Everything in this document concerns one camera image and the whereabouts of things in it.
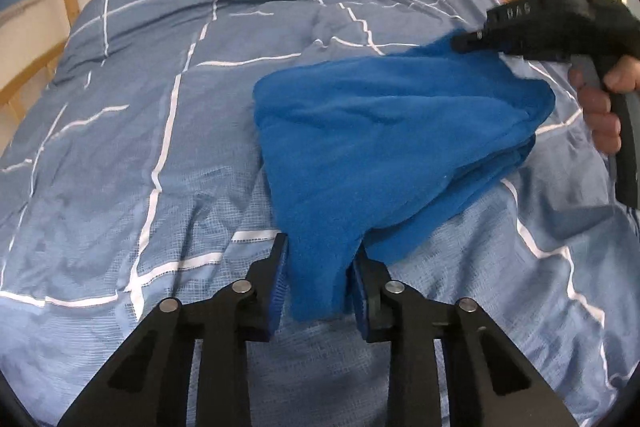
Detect blue pants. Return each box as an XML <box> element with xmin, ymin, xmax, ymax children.
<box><xmin>252</xmin><ymin>34</ymin><xmax>557</xmax><ymax>322</ymax></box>

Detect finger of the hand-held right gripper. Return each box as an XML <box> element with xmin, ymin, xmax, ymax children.
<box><xmin>450</xmin><ymin>30</ymin><xmax>504</xmax><ymax>56</ymax></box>

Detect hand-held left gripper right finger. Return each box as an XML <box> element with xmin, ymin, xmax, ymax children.
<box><xmin>350</xmin><ymin>251</ymin><xmax>581</xmax><ymax>427</ymax></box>

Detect blue grid-pattern blanket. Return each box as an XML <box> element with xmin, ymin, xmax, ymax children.
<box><xmin>0</xmin><ymin>0</ymin><xmax>640</xmax><ymax>427</ymax></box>

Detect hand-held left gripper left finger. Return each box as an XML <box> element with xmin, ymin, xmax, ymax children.
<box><xmin>57</xmin><ymin>232</ymin><xmax>291</xmax><ymax>427</ymax></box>

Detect person's right hand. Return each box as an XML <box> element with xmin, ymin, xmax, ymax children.
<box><xmin>567</xmin><ymin>55</ymin><xmax>640</xmax><ymax>158</ymax></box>

